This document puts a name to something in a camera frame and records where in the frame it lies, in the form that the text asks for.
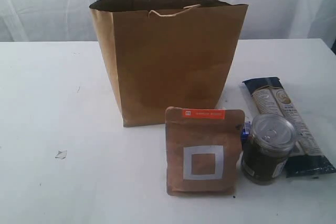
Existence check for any dark clear pull-tab jar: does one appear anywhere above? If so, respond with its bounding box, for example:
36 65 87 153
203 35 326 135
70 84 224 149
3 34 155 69
241 113 298 185

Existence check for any brown kraft pouch orange label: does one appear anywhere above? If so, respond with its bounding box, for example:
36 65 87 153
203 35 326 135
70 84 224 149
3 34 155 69
165 107 245 196

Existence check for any small white blue packet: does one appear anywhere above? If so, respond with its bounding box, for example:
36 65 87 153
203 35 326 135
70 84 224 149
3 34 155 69
241 121 251 141

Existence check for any dark blue pasta packet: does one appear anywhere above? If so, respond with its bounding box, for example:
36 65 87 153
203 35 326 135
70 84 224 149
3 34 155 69
243 77 335 177

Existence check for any brown paper shopping bag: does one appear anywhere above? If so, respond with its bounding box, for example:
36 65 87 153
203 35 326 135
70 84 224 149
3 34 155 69
89 0 248 127

